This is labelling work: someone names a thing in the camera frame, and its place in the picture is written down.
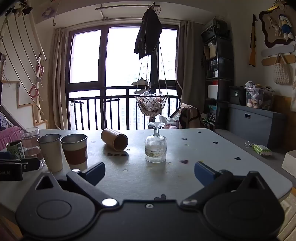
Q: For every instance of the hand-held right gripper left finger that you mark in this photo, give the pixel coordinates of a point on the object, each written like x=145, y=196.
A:
x=93, y=173

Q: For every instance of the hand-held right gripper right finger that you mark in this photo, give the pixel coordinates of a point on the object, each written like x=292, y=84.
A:
x=204, y=172

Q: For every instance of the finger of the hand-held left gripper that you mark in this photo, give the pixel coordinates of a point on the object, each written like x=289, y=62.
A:
x=31, y=165

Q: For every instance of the ribbed clear glass cup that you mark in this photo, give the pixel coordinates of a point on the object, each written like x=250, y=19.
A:
x=156, y=148

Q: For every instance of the green printed cup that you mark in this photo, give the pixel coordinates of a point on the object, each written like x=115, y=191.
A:
x=16, y=149

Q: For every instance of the white metal cup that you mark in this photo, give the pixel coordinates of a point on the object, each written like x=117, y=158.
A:
x=52, y=153

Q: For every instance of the paper cup with brown sleeve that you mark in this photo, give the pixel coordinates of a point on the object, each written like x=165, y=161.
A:
x=75, y=151

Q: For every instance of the brown wooden cup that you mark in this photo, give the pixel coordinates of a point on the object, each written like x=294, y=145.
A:
x=114, y=139

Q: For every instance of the clear glass tumbler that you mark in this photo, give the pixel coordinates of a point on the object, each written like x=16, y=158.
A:
x=31, y=142

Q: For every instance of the pink cloth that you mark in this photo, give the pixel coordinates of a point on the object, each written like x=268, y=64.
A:
x=9, y=136

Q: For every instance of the chair with draped clothes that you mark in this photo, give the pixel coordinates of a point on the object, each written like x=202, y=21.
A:
x=189, y=117

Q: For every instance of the green snack packet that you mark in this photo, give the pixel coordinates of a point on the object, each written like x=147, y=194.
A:
x=262, y=149

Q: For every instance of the black balcony railing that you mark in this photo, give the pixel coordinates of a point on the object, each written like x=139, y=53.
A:
x=111, y=109

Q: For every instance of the grey storage box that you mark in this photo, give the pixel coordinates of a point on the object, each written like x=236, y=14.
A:
x=254, y=125

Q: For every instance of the wooden framed board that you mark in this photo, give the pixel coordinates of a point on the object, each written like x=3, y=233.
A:
x=23, y=93

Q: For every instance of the black bag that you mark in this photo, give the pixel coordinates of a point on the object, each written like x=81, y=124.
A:
x=237, y=96

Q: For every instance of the white box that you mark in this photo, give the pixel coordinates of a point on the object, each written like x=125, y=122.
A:
x=290, y=163

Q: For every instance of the beige curtain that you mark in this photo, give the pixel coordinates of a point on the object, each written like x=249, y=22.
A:
x=57, y=81
x=188, y=64

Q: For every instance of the clear plastic container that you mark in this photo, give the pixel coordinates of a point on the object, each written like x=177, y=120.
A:
x=259, y=98

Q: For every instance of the grey shoe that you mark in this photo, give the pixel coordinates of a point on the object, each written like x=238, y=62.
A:
x=141, y=82

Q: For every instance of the black storage shelf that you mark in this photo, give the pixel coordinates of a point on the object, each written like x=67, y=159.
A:
x=219, y=69

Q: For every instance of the white woven bag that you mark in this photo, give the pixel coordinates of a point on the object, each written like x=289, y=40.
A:
x=282, y=73

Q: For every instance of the wooden toy rifle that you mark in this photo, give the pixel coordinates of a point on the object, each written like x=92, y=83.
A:
x=253, y=46

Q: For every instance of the black hanging jacket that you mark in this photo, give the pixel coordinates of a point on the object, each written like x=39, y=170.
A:
x=148, y=32

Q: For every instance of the metal curtain rod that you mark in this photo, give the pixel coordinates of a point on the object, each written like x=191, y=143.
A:
x=127, y=6

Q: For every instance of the wooden wall hook rack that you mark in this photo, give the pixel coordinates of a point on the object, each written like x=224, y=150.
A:
x=277, y=54

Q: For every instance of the wall plaque with rabbit doll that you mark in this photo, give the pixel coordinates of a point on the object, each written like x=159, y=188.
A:
x=275, y=27

